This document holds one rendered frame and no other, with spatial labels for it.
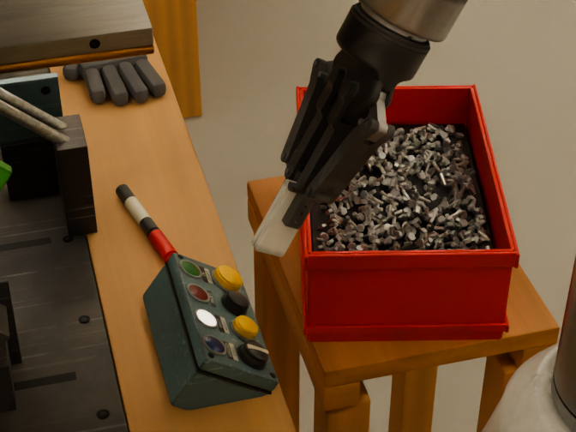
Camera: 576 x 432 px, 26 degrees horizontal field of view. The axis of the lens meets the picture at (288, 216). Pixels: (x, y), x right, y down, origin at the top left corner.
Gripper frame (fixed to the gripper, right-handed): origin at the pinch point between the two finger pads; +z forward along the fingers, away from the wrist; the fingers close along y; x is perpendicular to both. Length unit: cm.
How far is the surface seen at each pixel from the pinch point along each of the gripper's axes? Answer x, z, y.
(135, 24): 13.5, -7.0, 17.4
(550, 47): -165, 9, 172
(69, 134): 13.3, 6.9, 20.6
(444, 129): -32.0, -4.6, 27.0
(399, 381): -52, 34, 32
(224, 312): 1.7, 10.0, -1.4
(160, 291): 5.6, 12.3, 3.8
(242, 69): -94, 49, 190
